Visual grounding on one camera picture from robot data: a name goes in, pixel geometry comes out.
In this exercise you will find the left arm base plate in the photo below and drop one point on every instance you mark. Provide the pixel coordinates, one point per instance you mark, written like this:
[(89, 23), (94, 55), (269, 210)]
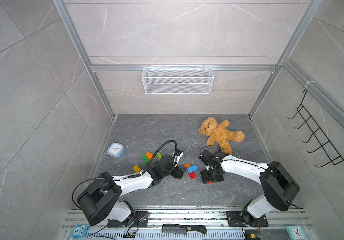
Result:
[(133, 218)]

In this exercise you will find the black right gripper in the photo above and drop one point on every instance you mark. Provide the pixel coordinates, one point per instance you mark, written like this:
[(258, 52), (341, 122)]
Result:
[(204, 177)]

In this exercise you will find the orange long lego brick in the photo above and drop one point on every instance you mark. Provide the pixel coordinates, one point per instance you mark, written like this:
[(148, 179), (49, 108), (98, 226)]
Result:
[(149, 155)]

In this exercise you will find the light blue alarm clock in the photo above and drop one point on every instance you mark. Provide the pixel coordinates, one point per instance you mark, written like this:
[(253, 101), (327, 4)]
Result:
[(115, 150)]

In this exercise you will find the red small lego brick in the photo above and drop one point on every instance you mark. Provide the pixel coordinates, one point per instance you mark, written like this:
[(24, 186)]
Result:
[(192, 175)]

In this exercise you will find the white wire mesh basket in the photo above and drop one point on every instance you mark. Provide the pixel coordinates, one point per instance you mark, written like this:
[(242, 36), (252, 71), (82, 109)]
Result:
[(177, 80)]

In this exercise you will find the black comb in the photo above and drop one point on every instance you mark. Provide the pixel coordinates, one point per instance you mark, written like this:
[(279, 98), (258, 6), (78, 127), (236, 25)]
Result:
[(183, 229)]

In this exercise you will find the brown teddy bear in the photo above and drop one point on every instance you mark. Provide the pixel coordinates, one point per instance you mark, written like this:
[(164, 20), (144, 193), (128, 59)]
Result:
[(218, 133)]

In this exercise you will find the teal square clock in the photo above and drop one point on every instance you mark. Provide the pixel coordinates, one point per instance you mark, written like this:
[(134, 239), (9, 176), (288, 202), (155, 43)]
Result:
[(296, 233)]

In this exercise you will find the black wall hook rack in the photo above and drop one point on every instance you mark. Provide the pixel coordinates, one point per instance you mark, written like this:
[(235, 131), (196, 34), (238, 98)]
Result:
[(317, 133)]

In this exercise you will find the green long lego brick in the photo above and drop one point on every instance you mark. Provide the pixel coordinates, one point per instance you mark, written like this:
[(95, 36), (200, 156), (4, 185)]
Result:
[(145, 158)]

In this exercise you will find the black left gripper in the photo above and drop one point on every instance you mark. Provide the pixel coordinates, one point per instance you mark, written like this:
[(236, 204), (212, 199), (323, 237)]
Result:
[(177, 174)]

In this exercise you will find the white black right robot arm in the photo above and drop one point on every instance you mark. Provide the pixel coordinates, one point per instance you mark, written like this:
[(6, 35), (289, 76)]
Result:
[(279, 187)]

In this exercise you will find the blue lego brick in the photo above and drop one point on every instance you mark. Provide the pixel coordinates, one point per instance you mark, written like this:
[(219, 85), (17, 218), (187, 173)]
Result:
[(192, 168)]

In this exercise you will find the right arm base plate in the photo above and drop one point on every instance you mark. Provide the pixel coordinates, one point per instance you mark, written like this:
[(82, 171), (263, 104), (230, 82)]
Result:
[(240, 219)]

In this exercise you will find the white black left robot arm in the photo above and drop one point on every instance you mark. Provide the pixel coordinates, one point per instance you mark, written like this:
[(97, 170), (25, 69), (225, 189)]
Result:
[(99, 201)]

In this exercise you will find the yellow small lego brick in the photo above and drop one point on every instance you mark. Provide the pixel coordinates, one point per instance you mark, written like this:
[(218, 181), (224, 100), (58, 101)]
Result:
[(137, 169)]

